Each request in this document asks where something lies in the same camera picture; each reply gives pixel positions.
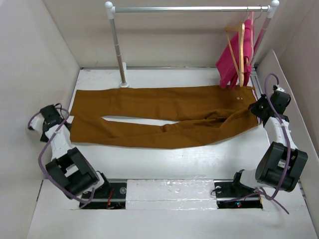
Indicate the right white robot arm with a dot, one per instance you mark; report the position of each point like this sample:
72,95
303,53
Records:
283,163

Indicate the aluminium rail on right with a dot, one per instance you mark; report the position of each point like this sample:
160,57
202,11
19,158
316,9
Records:
256,81

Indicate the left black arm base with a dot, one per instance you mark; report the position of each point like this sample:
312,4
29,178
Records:
110,196

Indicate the brown trousers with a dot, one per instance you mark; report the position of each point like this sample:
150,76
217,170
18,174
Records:
166,118

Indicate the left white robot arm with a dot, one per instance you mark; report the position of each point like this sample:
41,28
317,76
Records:
68,167

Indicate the pink garment on hanger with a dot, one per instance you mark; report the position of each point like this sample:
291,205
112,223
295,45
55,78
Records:
225,65

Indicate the wooden clothes hanger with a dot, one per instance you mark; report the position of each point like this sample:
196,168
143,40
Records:
239,66

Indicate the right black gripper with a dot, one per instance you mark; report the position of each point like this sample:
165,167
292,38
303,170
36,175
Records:
253,107

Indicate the silver and white clothes rack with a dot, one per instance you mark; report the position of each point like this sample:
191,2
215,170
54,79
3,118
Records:
111,10

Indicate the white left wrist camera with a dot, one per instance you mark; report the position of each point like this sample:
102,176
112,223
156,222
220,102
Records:
36,122

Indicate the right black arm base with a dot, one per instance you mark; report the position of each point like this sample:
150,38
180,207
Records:
231,194

